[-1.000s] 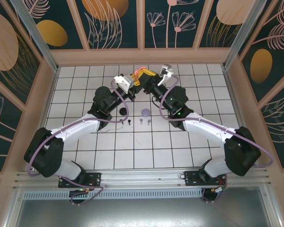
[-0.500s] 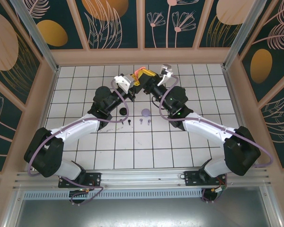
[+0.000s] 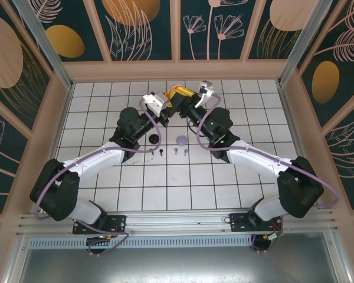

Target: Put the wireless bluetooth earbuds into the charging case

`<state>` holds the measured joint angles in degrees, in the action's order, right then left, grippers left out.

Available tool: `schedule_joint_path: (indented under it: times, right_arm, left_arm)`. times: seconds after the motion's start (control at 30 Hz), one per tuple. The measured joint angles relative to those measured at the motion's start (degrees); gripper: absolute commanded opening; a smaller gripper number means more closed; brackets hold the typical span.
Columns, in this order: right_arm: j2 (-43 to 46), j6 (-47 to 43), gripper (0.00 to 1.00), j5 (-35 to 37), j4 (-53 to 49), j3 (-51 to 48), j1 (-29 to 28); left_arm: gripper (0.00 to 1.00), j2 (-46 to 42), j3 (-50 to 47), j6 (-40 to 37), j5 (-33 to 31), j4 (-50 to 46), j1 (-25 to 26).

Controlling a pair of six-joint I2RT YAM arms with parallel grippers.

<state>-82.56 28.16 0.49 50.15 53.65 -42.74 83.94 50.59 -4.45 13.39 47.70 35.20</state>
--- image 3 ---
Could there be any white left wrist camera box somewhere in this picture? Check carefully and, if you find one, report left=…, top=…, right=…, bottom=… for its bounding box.
left=143, top=91, right=169, bottom=117

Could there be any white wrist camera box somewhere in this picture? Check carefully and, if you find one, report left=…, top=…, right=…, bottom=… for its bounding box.
left=143, top=91, right=169, bottom=117
left=194, top=80, right=215, bottom=108

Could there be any grey slotted cable duct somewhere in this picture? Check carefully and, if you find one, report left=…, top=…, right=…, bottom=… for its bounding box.
left=28, top=235, right=254, bottom=249

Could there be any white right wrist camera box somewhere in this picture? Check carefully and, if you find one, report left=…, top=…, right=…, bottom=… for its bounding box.
left=194, top=80, right=215, bottom=108

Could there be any grey metal sheet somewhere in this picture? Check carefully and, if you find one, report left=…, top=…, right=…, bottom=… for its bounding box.
left=16, top=247, right=342, bottom=283

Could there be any aluminium frame post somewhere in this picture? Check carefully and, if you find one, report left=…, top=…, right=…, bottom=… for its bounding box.
left=11, top=0, right=76, bottom=91
left=277, top=0, right=343, bottom=88

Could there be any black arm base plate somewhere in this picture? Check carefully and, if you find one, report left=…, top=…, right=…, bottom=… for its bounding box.
left=229, top=212, right=284, bottom=233
left=73, top=214, right=127, bottom=235

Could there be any aluminium mounting rail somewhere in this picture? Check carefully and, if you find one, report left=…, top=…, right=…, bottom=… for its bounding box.
left=16, top=208, right=342, bottom=238

